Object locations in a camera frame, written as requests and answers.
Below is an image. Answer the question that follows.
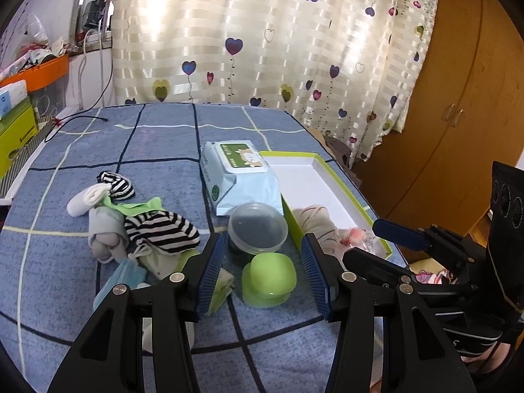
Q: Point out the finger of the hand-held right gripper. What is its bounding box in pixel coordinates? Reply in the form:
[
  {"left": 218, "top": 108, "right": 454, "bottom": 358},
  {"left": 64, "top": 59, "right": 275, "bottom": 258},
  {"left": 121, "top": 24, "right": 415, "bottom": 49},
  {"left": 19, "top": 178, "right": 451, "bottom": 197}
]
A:
[
  {"left": 372, "top": 218, "right": 490, "bottom": 279},
  {"left": 342, "top": 247, "right": 414, "bottom": 291}
]

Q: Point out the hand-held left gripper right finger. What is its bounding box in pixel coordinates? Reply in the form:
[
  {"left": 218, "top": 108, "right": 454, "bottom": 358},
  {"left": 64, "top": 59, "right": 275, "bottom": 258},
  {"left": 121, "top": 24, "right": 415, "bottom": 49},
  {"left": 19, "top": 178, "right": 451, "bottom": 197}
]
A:
[{"left": 300, "top": 233, "right": 477, "bottom": 393}]

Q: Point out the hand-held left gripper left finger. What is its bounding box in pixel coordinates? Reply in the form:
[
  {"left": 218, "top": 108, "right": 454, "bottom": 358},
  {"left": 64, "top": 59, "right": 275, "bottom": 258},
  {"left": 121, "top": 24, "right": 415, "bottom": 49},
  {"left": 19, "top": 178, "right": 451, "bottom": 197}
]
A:
[{"left": 47, "top": 233, "right": 228, "bottom": 393}]

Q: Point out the green-edged white cardboard box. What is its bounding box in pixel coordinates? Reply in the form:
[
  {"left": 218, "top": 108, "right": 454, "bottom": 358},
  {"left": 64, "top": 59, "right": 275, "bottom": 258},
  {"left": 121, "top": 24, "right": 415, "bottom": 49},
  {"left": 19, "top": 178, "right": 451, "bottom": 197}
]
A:
[{"left": 260, "top": 151, "right": 393, "bottom": 260}]

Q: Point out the light green cloth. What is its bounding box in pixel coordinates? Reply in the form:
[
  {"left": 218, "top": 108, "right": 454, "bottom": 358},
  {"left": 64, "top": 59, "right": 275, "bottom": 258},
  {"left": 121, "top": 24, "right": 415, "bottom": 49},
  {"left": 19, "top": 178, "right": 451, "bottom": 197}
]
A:
[{"left": 102, "top": 196, "right": 164, "bottom": 217}]

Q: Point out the light green packet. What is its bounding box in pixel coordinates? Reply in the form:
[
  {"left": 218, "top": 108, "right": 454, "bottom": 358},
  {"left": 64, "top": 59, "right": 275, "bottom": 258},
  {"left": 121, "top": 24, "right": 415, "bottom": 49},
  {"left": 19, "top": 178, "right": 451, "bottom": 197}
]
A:
[{"left": 205, "top": 270, "right": 235, "bottom": 316}]

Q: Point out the pink plastic-wrapped item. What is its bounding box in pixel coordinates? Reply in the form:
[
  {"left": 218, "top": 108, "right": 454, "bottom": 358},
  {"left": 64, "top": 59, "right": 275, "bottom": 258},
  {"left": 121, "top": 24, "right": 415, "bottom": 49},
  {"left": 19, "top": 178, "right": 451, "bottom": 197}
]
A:
[{"left": 338, "top": 227, "right": 375, "bottom": 251}]

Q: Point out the green plastic lid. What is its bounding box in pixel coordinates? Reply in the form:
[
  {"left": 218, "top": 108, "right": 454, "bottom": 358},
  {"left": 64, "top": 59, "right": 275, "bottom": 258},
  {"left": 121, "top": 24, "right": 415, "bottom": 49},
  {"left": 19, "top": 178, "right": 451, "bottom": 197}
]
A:
[{"left": 241, "top": 253, "right": 297, "bottom": 308}]

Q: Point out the pink printed cloth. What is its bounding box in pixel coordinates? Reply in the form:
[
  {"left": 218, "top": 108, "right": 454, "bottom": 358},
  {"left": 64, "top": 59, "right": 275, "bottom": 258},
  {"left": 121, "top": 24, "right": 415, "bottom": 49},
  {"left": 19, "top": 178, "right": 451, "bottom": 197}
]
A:
[{"left": 409, "top": 258, "right": 456, "bottom": 286}]

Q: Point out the beige striped sock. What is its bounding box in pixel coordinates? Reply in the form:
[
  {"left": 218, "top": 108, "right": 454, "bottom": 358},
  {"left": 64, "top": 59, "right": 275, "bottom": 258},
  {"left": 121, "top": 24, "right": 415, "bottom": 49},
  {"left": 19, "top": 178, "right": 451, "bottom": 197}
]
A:
[{"left": 291, "top": 204, "right": 348, "bottom": 254}]

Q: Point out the cream patterned sock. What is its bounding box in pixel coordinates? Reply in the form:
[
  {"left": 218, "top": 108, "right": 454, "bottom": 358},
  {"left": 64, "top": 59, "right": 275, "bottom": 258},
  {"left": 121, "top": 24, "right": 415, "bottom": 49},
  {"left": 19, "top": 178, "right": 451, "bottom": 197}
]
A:
[{"left": 131, "top": 246, "right": 197, "bottom": 281}]

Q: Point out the large black white striped sock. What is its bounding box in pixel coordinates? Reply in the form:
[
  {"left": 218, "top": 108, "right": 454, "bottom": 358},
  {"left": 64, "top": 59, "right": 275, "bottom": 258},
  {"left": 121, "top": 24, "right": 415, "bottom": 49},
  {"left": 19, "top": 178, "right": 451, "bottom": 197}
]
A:
[{"left": 124, "top": 210, "right": 201, "bottom": 256}]

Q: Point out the clear round plastic container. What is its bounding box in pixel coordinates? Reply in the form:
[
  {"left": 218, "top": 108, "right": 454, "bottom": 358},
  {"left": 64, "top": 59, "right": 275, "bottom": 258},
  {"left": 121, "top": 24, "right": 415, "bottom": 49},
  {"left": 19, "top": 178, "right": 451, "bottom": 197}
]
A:
[{"left": 227, "top": 202, "right": 289, "bottom": 254}]

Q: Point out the blue face mask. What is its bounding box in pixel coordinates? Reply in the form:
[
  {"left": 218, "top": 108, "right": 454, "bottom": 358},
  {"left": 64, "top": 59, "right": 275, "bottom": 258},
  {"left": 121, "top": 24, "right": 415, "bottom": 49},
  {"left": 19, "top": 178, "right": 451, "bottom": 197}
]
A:
[{"left": 93, "top": 254, "right": 148, "bottom": 312}]

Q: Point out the pale blue wet wipes pack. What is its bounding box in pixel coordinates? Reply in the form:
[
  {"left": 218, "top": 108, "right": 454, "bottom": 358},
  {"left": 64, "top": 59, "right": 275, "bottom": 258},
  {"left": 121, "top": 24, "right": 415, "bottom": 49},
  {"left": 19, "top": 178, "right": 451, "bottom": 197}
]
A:
[{"left": 200, "top": 140, "right": 284, "bottom": 217}]

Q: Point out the brown cloth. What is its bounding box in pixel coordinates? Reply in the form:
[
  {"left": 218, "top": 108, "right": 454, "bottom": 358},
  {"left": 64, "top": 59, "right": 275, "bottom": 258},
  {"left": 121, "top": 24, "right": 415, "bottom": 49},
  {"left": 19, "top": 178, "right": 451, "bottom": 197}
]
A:
[{"left": 307, "top": 127, "right": 355, "bottom": 167}]

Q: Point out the grey sock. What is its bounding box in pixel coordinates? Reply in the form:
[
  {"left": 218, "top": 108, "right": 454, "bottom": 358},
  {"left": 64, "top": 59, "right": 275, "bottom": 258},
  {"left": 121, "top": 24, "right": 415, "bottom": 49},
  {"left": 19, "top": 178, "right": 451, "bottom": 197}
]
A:
[{"left": 88, "top": 207, "right": 129, "bottom": 263}]

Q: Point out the small black white striped sock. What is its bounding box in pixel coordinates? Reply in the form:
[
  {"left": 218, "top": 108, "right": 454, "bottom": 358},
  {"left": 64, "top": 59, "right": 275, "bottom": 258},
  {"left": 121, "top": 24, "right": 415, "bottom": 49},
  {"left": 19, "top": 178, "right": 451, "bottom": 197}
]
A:
[{"left": 96, "top": 171, "right": 137, "bottom": 202}]

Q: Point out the blue plaid bed sheet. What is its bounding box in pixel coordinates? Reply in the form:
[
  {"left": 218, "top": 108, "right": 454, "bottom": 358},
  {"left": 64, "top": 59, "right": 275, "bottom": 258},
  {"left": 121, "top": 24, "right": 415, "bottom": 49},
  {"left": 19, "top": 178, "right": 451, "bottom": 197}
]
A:
[{"left": 0, "top": 103, "right": 406, "bottom": 393}]

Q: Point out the brown wooden wardrobe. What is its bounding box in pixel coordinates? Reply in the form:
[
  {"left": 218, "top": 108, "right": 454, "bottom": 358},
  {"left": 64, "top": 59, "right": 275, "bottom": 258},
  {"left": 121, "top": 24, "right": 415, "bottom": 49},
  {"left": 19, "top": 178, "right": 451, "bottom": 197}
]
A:
[{"left": 352, "top": 0, "right": 524, "bottom": 263}]

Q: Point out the black white striped tray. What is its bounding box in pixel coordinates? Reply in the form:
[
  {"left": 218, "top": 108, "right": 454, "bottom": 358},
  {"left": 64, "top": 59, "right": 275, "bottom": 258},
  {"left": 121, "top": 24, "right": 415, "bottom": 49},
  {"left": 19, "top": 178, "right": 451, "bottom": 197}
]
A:
[{"left": 0, "top": 115, "right": 57, "bottom": 198}]

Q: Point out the cream heart-print curtain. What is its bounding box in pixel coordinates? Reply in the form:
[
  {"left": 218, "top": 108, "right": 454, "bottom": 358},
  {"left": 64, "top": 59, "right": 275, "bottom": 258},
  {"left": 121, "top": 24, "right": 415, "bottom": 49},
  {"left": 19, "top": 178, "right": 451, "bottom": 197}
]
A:
[{"left": 104, "top": 0, "right": 439, "bottom": 163}]

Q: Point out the clear plastic drawer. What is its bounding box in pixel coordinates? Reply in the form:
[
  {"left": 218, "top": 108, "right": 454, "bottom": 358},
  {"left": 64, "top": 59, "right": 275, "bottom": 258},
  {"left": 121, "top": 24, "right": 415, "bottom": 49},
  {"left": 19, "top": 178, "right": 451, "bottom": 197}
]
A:
[{"left": 30, "top": 77, "right": 69, "bottom": 120}]

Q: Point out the lime green cardboard box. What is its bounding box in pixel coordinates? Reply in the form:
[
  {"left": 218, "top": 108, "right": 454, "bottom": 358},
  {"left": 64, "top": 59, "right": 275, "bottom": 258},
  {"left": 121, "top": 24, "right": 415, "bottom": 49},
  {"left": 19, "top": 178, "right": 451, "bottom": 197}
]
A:
[{"left": 0, "top": 98, "right": 40, "bottom": 178}]

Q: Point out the orange plastic bin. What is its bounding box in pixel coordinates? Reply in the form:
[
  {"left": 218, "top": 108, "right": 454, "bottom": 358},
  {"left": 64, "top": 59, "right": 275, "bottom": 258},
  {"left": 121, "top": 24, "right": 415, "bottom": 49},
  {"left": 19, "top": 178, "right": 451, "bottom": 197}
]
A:
[{"left": 0, "top": 54, "right": 70, "bottom": 93}]

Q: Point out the white blue tissue box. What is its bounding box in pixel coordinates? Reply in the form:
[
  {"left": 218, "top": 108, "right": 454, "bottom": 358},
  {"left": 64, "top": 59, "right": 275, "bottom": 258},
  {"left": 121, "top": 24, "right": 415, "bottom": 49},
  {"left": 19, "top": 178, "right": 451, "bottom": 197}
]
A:
[{"left": 0, "top": 81, "right": 29, "bottom": 121}]

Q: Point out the black power adapter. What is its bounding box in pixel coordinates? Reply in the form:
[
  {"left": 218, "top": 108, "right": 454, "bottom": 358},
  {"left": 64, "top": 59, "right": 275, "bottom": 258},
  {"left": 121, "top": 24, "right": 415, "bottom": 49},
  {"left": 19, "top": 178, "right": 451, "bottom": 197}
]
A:
[{"left": 82, "top": 0, "right": 113, "bottom": 30}]

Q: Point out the clear plastic bag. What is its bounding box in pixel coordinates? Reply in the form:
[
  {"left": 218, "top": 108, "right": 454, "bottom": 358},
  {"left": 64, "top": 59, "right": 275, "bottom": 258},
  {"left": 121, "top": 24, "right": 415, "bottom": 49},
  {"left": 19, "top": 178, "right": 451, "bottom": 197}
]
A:
[{"left": 20, "top": 12, "right": 55, "bottom": 47}]

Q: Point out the black cable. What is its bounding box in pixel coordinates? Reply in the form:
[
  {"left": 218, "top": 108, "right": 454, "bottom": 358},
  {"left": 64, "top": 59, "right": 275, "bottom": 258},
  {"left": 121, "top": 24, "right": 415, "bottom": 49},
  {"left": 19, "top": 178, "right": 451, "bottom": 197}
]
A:
[
  {"left": 44, "top": 115, "right": 110, "bottom": 143},
  {"left": 91, "top": 28, "right": 116, "bottom": 110}
]

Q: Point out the white cable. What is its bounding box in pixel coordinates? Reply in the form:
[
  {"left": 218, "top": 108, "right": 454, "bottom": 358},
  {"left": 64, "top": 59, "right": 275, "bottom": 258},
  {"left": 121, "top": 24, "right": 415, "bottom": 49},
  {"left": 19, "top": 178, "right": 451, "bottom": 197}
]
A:
[{"left": 77, "top": 28, "right": 90, "bottom": 112}]

